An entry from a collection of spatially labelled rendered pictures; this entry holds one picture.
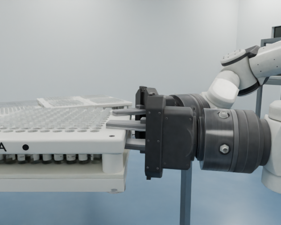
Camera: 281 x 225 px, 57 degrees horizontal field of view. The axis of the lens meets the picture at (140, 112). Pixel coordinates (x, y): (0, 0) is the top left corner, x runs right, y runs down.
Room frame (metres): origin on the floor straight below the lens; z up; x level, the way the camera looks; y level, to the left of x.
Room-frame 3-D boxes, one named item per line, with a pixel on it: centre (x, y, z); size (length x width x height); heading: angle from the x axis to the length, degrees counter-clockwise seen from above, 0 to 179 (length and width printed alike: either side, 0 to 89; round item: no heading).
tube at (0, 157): (0.36, 0.20, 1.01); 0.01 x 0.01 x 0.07
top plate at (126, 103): (1.61, 0.21, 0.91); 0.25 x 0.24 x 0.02; 117
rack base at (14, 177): (0.44, 0.14, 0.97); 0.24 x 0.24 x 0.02; 89
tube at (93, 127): (0.36, 0.06, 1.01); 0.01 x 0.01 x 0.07
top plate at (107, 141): (0.44, 0.14, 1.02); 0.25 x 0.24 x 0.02; 179
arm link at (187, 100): (0.55, -0.05, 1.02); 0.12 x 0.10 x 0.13; 122
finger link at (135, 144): (0.38, 0.02, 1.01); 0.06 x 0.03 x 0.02; 82
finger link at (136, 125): (0.38, 0.02, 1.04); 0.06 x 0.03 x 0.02; 82
